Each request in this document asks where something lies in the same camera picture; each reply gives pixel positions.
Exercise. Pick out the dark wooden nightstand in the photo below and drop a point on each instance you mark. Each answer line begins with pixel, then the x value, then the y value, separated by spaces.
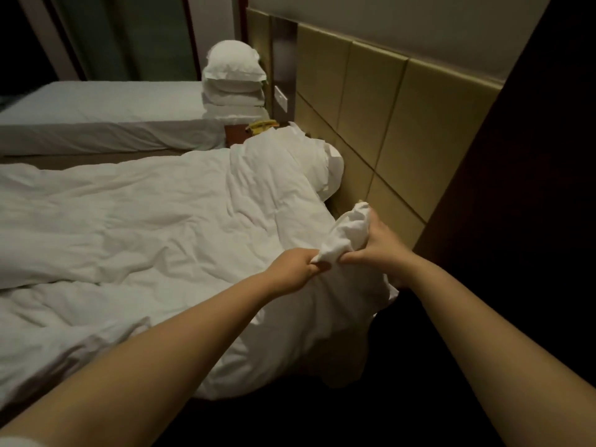
pixel 237 135

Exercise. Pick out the person's left hand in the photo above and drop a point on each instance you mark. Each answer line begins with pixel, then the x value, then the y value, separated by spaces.
pixel 293 270

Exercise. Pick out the person's right forearm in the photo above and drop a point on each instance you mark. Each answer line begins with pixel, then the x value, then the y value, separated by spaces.
pixel 503 349

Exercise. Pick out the person's left forearm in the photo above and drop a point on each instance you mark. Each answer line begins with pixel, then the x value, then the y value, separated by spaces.
pixel 140 367

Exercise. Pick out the person's right hand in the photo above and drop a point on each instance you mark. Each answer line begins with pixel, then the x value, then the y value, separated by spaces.
pixel 384 248

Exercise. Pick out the tan padded headboard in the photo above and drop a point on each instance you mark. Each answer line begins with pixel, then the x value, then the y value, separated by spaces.
pixel 400 116
pixel 258 42

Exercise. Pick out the white duvet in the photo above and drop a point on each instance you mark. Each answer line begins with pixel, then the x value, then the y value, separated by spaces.
pixel 140 237

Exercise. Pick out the white pillowcase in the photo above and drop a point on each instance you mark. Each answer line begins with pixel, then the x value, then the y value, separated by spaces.
pixel 233 112

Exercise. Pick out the white wall switch panel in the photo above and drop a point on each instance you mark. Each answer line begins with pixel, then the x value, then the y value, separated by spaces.
pixel 281 98

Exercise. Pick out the white pillow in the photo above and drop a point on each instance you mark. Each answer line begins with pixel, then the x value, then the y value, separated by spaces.
pixel 331 170
pixel 233 92

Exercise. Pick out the white duvet cover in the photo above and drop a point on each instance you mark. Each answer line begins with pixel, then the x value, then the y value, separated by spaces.
pixel 235 60

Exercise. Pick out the beige telephone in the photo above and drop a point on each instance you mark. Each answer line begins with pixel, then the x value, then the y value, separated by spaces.
pixel 261 127

